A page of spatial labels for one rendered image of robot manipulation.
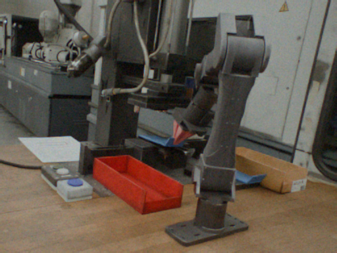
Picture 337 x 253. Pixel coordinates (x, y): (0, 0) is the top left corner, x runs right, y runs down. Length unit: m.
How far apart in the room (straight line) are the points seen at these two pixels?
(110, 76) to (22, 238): 0.75
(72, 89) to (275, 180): 3.34
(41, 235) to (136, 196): 0.24
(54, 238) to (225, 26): 0.52
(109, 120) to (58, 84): 2.89
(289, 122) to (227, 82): 0.90
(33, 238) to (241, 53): 0.52
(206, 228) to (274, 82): 0.97
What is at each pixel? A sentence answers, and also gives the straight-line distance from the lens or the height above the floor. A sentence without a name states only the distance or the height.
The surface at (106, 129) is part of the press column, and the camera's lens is 1.32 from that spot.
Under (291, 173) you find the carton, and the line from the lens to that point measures 1.26.
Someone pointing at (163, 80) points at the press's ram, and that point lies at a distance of 1.12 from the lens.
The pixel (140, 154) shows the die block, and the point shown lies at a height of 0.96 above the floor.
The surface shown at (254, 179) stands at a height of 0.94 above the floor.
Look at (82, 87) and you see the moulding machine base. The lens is 4.27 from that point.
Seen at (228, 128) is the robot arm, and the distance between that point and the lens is 0.72.
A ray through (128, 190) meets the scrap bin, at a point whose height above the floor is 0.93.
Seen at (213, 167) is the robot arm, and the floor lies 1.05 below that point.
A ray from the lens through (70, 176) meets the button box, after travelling 0.93.
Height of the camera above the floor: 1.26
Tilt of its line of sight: 12 degrees down
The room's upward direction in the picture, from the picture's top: 7 degrees clockwise
